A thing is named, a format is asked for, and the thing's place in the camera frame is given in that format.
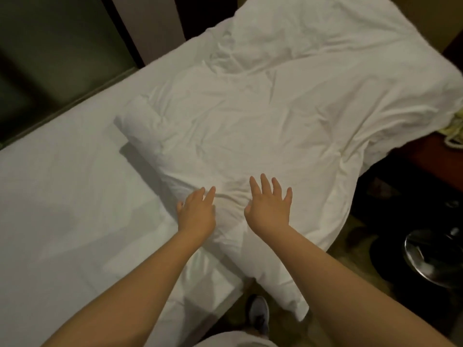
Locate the person's left hand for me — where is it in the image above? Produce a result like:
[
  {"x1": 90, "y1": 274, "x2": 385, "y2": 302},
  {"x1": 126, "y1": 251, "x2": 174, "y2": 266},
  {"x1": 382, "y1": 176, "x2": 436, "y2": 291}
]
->
[{"x1": 176, "y1": 186, "x2": 218, "y2": 246}]

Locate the person's right hand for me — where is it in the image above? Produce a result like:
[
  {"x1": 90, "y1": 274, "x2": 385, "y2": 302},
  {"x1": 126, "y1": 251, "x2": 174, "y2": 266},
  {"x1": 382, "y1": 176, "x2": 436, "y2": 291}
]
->
[{"x1": 243, "y1": 173, "x2": 294, "y2": 243}]

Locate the white duvet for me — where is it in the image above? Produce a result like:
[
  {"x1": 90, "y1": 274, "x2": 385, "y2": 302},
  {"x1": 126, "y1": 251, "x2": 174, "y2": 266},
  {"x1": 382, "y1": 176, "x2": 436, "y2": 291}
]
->
[{"x1": 116, "y1": 32, "x2": 463, "y2": 322}]

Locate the white bed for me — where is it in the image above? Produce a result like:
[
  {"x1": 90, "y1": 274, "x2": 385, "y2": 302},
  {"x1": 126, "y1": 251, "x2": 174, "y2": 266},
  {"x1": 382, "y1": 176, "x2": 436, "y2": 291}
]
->
[{"x1": 0, "y1": 16, "x2": 247, "y2": 347}]

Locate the white pillow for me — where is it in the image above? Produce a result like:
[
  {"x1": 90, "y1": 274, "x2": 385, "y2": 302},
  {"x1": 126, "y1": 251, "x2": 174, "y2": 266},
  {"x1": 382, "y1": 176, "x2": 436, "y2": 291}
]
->
[{"x1": 206, "y1": 0, "x2": 435, "y2": 77}]

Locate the person's right forearm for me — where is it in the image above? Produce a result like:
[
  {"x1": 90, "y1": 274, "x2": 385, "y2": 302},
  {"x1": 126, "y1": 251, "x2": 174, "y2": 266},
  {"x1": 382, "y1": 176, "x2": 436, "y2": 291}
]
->
[{"x1": 264, "y1": 227, "x2": 457, "y2": 347}]

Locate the person's left forearm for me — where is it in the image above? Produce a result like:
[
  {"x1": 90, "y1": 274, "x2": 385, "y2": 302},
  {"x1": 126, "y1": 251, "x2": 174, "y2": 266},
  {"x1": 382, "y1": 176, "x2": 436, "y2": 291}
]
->
[{"x1": 43, "y1": 235, "x2": 207, "y2": 347}]

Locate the person's white printed shirt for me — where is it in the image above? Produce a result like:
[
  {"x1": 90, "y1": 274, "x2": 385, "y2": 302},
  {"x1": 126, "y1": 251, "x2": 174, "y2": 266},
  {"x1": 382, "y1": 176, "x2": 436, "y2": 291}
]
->
[{"x1": 194, "y1": 330, "x2": 279, "y2": 347}]

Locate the black trash bin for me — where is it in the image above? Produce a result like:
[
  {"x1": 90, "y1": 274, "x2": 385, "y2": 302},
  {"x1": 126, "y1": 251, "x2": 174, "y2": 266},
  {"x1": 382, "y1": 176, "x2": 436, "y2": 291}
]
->
[{"x1": 401, "y1": 226, "x2": 463, "y2": 294}]

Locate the dark wooden nightstand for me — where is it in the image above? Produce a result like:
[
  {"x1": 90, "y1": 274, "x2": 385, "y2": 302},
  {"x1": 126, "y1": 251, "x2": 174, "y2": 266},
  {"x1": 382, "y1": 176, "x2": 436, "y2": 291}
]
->
[{"x1": 394, "y1": 130, "x2": 463, "y2": 192}]

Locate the beige telephone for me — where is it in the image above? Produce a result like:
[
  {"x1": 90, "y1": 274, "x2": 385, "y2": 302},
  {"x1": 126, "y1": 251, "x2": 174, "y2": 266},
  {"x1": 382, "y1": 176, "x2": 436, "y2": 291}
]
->
[{"x1": 441, "y1": 112, "x2": 463, "y2": 150}]

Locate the tan padded headboard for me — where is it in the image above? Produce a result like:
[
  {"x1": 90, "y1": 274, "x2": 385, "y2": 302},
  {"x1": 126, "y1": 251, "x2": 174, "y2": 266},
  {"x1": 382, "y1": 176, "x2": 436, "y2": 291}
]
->
[{"x1": 387, "y1": 0, "x2": 463, "y2": 55}]

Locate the dark wooden wall panel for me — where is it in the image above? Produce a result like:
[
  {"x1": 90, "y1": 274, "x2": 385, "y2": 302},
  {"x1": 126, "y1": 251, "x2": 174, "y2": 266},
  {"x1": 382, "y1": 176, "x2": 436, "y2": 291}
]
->
[{"x1": 172, "y1": 0, "x2": 241, "y2": 42}]

